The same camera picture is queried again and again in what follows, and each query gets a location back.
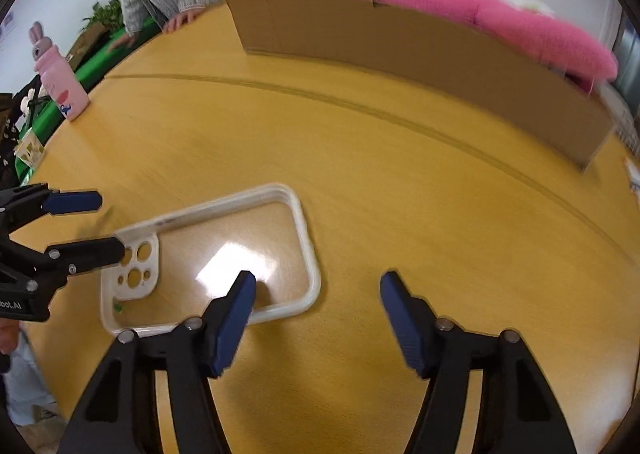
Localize person's light trousers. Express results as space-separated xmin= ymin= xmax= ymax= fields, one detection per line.
xmin=4 ymin=326 xmax=58 ymax=427

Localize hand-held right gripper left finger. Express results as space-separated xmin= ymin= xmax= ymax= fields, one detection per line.
xmin=57 ymin=270 xmax=257 ymax=454

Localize person's left hand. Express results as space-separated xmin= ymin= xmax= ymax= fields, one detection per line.
xmin=0 ymin=320 xmax=20 ymax=356

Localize green table cover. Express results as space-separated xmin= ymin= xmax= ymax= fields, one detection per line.
xmin=14 ymin=16 xmax=157 ymax=181

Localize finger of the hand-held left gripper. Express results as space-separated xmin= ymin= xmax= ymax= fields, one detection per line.
xmin=0 ymin=235 xmax=127 ymax=285
xmin=0 ymin=184 xmax=104 ymax=236

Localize pink plush bear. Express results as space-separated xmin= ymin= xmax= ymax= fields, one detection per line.
xmin=262 ymin=0 xmax=619 ymax=84

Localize cardboard box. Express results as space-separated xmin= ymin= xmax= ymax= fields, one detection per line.
xmin=225 ymin=0 xmax=617 ymax=173

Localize clear phone case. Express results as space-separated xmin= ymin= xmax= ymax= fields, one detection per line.
xmin=99 ymin=183 xmax=322 ymax=339

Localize potted green plant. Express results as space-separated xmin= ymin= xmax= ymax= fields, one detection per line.
xmin=80 ymin=0 xmax=124 ymax=31

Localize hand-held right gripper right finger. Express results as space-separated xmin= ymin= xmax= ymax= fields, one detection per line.
xmin=380 ymin=271 xmax=577 ymax=454

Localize pink rabbit water bottle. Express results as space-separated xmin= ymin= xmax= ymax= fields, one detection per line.
xmin=27 ymin=21 xmax=91 ymax=123

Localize small yellowish packet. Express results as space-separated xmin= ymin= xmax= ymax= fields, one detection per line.
xmin=14 ymin=130 xmax=47 ymax=169

